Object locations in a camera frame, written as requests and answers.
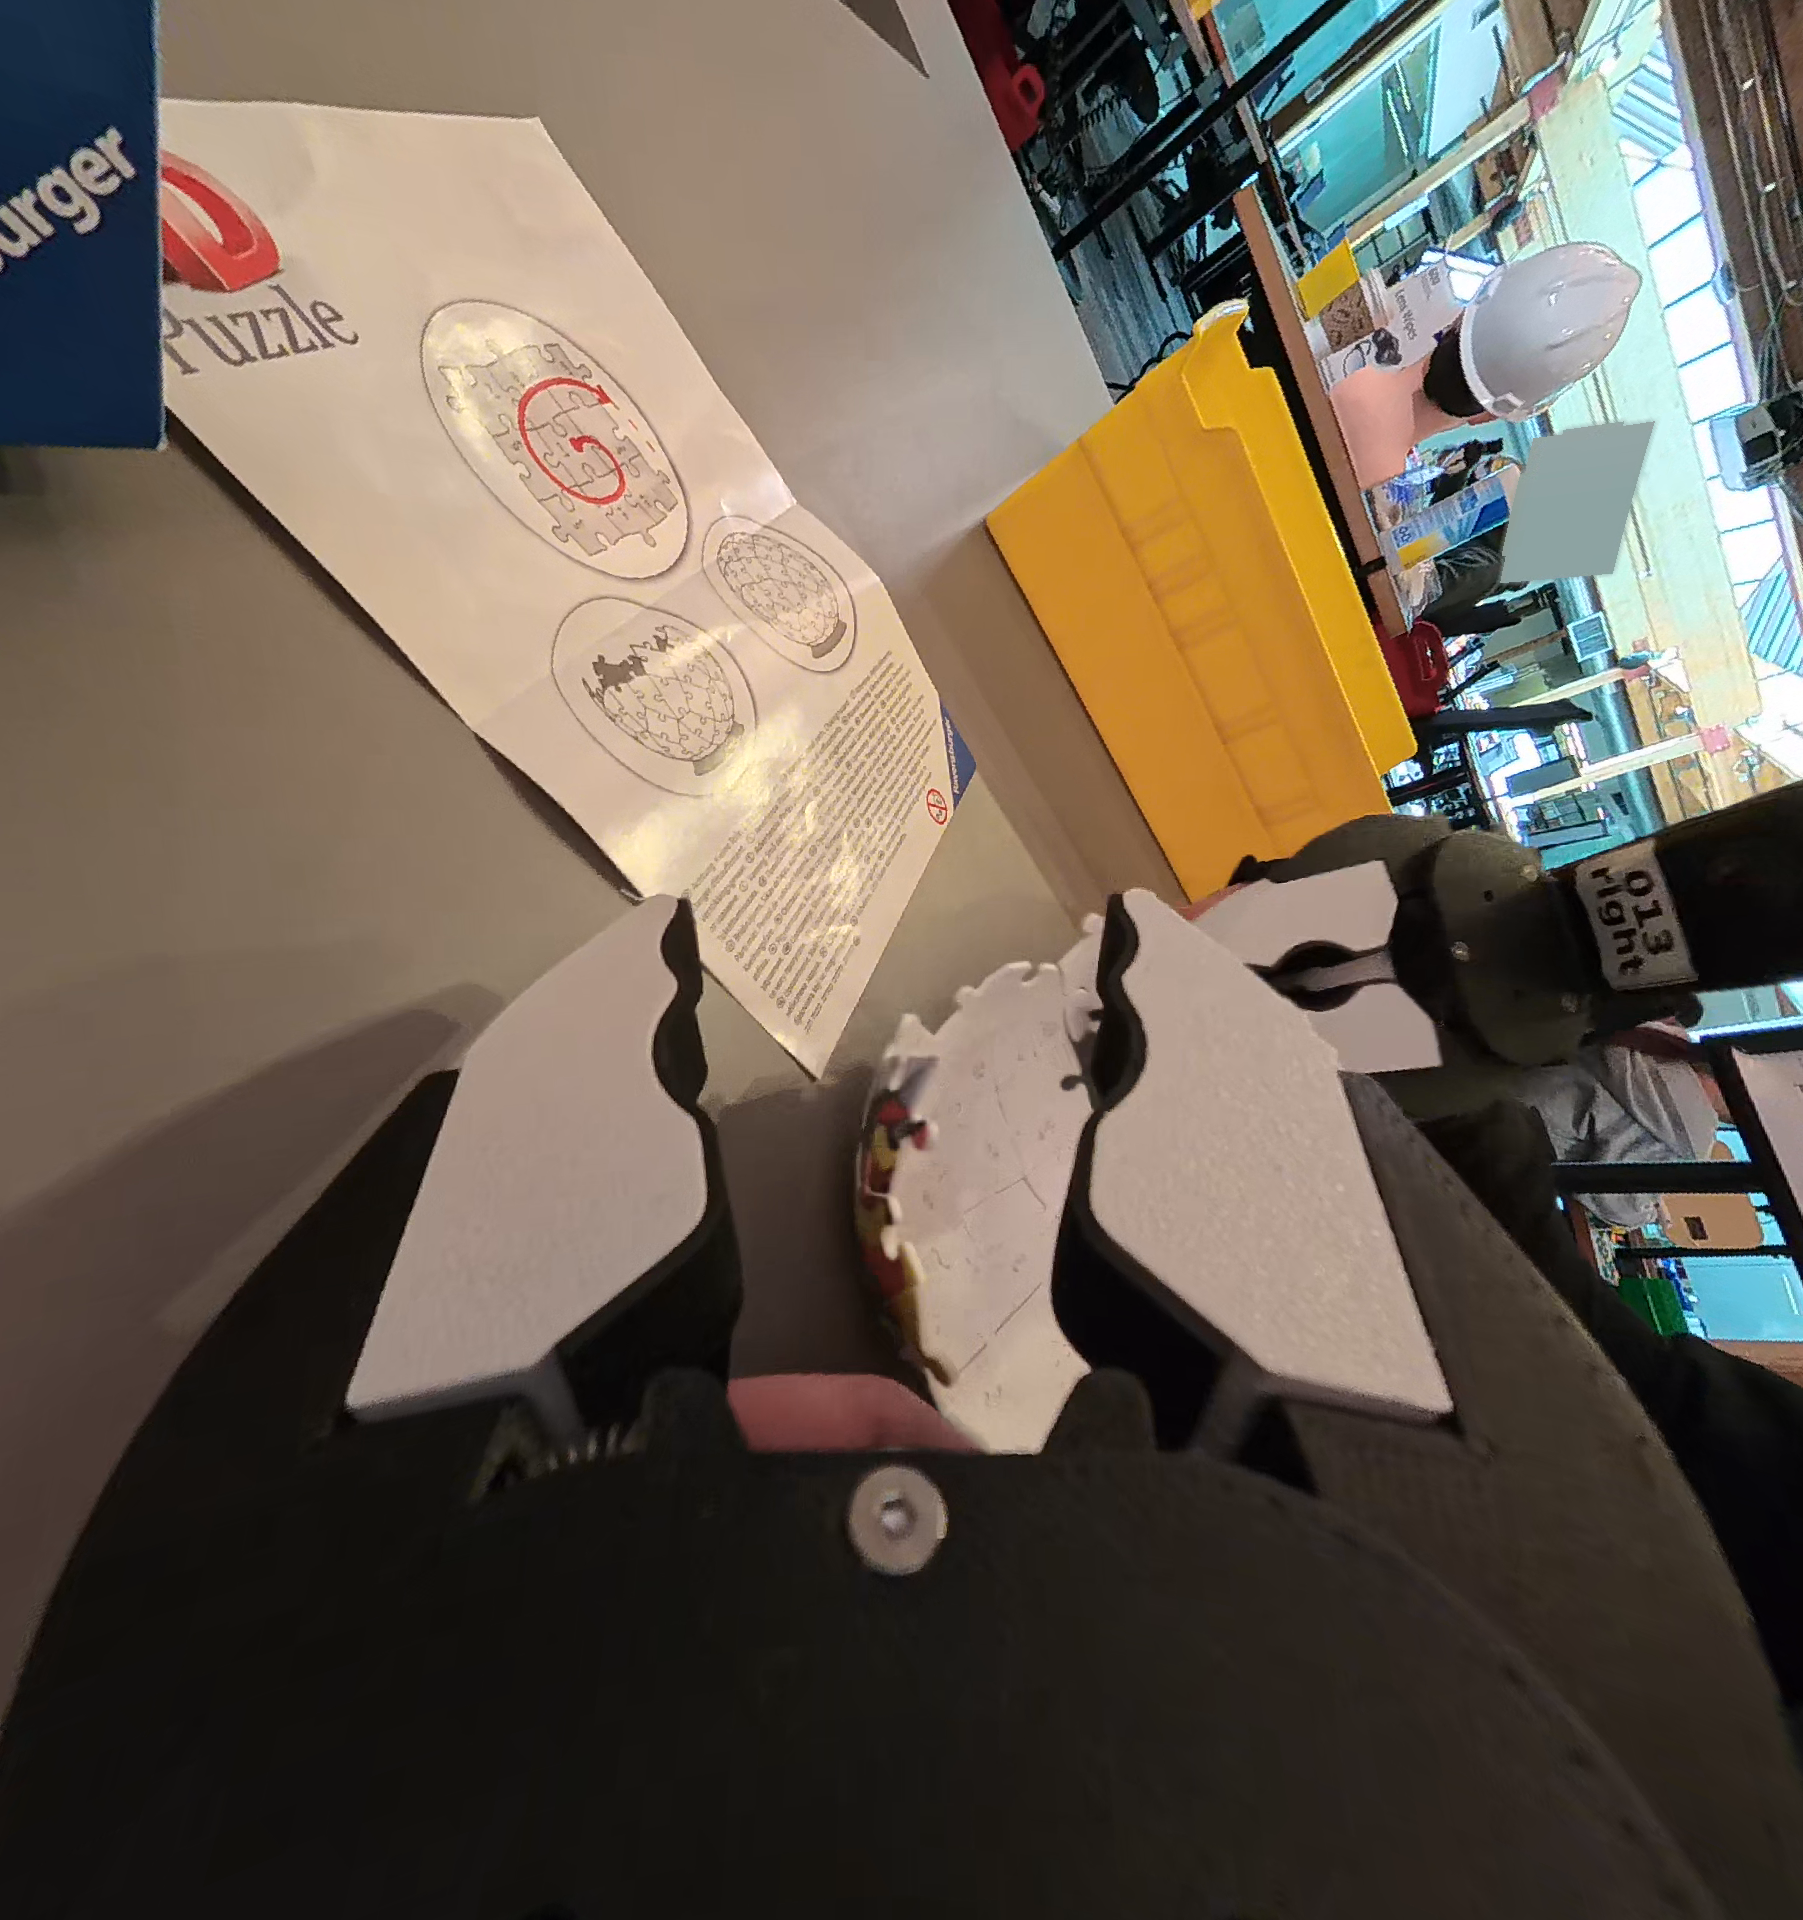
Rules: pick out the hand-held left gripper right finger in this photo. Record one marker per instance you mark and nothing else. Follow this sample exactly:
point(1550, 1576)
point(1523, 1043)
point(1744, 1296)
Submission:
point(1248, 1184)

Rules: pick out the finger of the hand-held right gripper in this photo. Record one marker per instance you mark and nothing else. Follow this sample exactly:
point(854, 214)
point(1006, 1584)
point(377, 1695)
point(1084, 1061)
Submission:
point(1383, 1028)
point(1322, 908)

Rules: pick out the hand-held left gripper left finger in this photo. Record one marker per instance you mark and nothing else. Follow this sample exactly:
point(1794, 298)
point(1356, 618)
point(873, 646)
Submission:
point(541, 1170)

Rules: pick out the partly built puzzle ball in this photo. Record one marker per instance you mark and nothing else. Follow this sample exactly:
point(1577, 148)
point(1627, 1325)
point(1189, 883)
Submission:
point(991, 1170)

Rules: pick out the blue puzzle box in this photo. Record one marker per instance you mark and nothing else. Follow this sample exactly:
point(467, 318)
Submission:
point(47, 226)

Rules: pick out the red canister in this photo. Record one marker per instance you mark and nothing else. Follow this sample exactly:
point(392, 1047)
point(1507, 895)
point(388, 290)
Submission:
point(1416, 668)
point(1015, 89)

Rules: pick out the yellow plastic bin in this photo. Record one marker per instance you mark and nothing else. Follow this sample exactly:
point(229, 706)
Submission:
point(1201, 602)

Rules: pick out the white hard hat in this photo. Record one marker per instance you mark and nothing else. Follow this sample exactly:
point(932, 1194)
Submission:
point(1555, 323)

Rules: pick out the white instruction sheet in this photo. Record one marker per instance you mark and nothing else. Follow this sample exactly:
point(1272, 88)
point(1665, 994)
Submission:
point(392, 449)

